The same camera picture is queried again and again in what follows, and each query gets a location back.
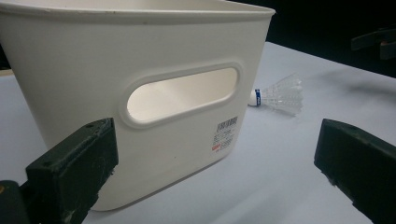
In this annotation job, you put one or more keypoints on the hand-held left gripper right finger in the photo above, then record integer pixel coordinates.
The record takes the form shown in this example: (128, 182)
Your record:
(358, 158)

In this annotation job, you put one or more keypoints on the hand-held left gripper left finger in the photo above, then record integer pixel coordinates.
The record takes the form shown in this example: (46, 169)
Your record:
(71, 165)

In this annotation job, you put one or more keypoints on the white plastic storage bin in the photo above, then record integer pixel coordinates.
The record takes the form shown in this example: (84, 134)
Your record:
(77, 77)

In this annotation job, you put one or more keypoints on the white plastic shuttlecock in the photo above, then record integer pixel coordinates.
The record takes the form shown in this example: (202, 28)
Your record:
(285, 95)

